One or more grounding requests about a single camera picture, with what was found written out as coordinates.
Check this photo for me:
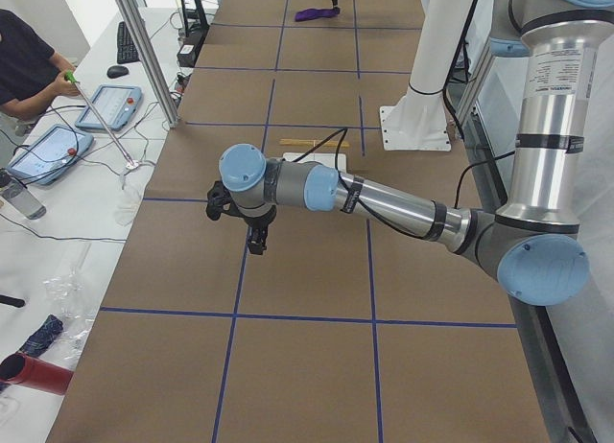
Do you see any purple cloth towel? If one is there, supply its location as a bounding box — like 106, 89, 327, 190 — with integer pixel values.
295, 7, 341, 22

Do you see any wooden rack rod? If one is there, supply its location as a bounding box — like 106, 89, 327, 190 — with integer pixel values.
279, 138, 350, 148

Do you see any black electronics box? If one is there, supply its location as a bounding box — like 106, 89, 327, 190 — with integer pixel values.
177, 33, 204, 68

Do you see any blue teach pendant tablet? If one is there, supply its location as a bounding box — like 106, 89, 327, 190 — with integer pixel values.
75, 84, 143, 131

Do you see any crumpled clear plastic bag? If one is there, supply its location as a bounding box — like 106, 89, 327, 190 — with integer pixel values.
43, 242, 97, 370

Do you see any black keyboard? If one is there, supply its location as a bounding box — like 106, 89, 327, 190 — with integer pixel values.
116, 21, 139, 64

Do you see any black computer mouse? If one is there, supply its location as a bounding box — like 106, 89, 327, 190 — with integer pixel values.
106, 65, 130, 79

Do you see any clear water bottle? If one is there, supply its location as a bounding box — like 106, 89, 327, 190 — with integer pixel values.
0, 169, 46, 220

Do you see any red cylinder tube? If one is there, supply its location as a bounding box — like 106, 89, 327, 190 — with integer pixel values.
1, 353, 73, 395

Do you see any person in black shirt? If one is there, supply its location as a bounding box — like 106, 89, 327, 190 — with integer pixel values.
1, 10, 80, 121

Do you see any white rack base plate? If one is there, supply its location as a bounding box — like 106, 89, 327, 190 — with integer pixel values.
282, 152, 347, 173

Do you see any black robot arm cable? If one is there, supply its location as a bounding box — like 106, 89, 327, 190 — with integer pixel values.
292, 126, 517, 238

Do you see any green handled grabber stick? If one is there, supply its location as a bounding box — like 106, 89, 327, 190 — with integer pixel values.
64, 70, 139, 172

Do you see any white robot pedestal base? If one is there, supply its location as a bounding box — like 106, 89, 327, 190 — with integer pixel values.
380, 0, 478, 152

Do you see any aluminium frame post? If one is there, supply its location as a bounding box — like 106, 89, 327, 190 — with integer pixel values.
115, 0, 179, 128

